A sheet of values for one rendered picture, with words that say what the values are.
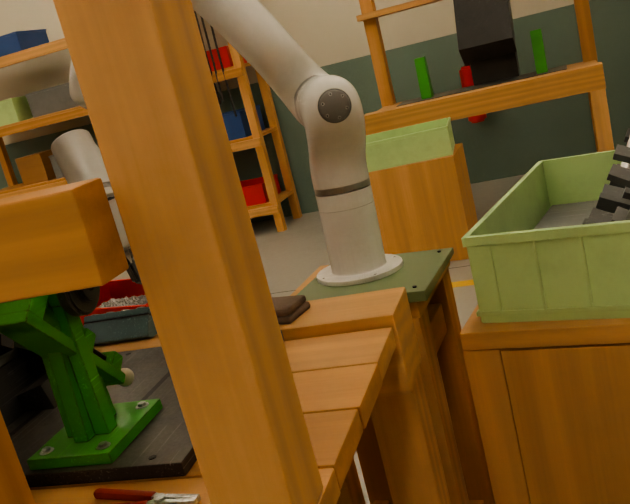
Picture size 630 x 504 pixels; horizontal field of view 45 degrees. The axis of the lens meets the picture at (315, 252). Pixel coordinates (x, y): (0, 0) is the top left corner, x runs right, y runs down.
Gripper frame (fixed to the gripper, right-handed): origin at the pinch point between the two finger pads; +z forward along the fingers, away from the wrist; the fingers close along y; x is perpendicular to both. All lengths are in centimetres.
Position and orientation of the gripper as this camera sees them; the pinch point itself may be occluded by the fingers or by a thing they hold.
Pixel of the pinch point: (137, 273)
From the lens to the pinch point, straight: 153.5
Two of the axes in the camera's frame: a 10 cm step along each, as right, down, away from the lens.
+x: -1.4, -1.2, -9.8
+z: 4.8, 8.6, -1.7
